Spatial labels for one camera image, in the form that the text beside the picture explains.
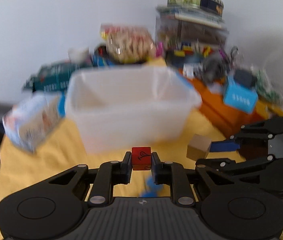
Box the wooden cube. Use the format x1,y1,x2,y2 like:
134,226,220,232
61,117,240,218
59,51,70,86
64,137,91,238
186,134,212,161

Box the red cube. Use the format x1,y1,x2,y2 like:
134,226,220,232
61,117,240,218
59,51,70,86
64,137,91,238
131,147,151,171

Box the blue building block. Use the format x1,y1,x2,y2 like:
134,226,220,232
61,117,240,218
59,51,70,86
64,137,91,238
140,176,163,198

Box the orange box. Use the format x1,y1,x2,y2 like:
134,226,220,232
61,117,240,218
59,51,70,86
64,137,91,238
186,78,264,138

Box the blue small box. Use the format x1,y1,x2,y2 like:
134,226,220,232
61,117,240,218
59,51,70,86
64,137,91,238
223,76,258,114

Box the white plastic bin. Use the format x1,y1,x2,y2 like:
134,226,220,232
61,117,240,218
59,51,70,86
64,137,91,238
65,66,202,154

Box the black power adapter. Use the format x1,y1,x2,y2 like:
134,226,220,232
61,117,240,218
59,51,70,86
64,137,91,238
234,69,257,89

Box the yellow cloth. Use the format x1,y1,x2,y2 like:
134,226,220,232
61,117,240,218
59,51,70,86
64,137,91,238
0,109,226,201

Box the baby wipes pack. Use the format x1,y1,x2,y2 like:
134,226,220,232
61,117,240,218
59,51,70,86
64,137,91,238
3,91,65,152

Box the dark green box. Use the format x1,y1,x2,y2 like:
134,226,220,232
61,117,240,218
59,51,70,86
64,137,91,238
23,62,93,92

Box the clear box of toys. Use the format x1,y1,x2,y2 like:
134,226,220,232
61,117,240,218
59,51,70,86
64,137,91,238
156,5,229,56

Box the white cup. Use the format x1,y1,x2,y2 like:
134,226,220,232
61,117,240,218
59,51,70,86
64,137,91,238
68,48,89,63

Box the snack bag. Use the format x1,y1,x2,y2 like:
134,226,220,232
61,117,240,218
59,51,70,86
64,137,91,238
100,24,157,64

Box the round tin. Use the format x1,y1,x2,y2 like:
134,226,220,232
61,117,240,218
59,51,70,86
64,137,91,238
167,0,224,17

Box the black cable bundle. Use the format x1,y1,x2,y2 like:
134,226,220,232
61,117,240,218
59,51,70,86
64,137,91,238
201,45,240,83

